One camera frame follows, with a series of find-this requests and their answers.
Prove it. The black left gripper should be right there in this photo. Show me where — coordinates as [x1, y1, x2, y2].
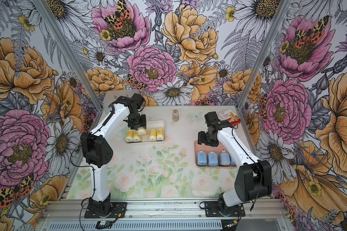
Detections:
[126, 109, 146, 131]

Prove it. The yellow pencil sharpener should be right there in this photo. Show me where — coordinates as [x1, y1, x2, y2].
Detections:
[156, 128, 165, 141]
[125, 130, 134, 143]
[133, 131, 142, 142]
[137, 127, 147, 136]
[149, 129, 157, 141]

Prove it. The blue pencil sharpener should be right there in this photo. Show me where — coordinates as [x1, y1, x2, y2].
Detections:
[230, 157, 236, 166]
[220, 150, 231, 166]
[208, 152, 218, 167]
[197, 151, 207, 167]

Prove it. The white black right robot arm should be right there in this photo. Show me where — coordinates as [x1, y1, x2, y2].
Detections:
[198, 112, 272, 217]

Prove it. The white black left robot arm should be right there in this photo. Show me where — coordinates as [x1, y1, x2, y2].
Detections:
[81, 93, 147, 218]

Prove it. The red white small box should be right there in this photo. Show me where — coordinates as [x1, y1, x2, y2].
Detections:
[218, 109, 241, 127]

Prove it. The pink plastic tray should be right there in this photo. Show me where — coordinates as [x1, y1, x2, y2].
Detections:
[194, 141, 236, 168]

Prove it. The white plastic tray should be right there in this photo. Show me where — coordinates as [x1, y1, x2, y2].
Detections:
[126, 120, 166, 143]

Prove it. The silver metal case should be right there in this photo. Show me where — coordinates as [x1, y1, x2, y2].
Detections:
[102, 90, 140, 116]

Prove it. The small glass bottle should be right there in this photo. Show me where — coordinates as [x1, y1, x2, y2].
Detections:
[172, 109, 179, 122]

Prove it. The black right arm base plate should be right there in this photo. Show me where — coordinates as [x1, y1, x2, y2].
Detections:
[199, 201, 245, 218]

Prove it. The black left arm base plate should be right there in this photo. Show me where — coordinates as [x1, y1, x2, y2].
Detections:
[84, 202, 127, 219]

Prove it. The aluminium rail frame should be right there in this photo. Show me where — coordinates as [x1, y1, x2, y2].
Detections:
[37, 198, 294, 231]

